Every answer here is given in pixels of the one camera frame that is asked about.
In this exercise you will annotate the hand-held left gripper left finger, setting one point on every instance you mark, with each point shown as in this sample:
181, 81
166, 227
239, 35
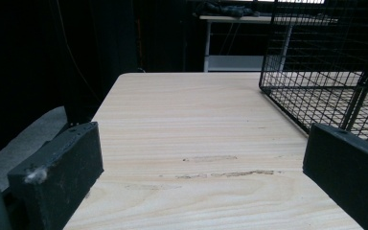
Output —
59, 172

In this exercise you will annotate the dark cloth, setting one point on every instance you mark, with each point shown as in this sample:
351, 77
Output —
225, 9

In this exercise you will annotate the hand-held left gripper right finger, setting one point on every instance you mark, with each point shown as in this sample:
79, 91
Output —
348, 169

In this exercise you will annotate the white background table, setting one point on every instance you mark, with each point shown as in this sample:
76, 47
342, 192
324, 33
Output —
233, 62

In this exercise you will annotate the black curtain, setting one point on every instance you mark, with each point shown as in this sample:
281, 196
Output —
28, 54

